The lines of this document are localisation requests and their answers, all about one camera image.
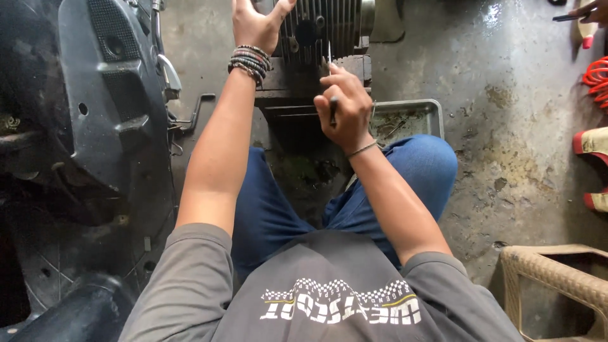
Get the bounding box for person's left hand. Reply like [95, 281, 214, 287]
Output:
[231, 0, 298, 56]

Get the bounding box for person's right hand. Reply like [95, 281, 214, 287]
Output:
[313, 63, 376, 154]

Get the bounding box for thin black-handled metal scraper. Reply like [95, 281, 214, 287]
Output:
[327, 41, 339, 127]

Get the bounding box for dark wooden block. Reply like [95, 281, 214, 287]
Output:
[255, 54, 373, 114]

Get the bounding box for finned metal engine cylinder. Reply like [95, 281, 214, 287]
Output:
[275, 0, 376, 66]

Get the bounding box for grey metal tray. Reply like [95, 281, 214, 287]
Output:
[370, 98, 446, 149]

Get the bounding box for black kick starter lever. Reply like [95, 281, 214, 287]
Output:
[168, 93, 217, 134]

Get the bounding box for blue jeans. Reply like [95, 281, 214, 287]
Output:
[230, 134, 459, 284]

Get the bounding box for chrome scooter lever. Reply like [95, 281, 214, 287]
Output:
[151, 0, 182, 101]

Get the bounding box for grey printed t-shirt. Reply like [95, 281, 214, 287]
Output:
[118, 223, 524, 342]

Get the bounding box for black hand tool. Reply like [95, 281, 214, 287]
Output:
[552, 11, 593, 23]

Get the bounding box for black scooter body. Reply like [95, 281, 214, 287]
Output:
[0, 0, 183, 342]

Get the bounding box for red and cream sandal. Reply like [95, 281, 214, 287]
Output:
[572, 126, 608, 166]
[583, 187, 608, 213]
[577, 0, 600, 50]

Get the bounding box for beige woven plastic stool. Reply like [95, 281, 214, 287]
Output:
[500, 244, 608, 342]

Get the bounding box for thin cord bracelet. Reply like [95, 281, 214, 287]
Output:
[345, 140, 380, 160]

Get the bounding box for stack of beaded bracelets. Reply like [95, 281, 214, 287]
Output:
[227, 45, 273, 88]

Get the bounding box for red coiled air hose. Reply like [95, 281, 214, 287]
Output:
[582, 55, 608, 110]

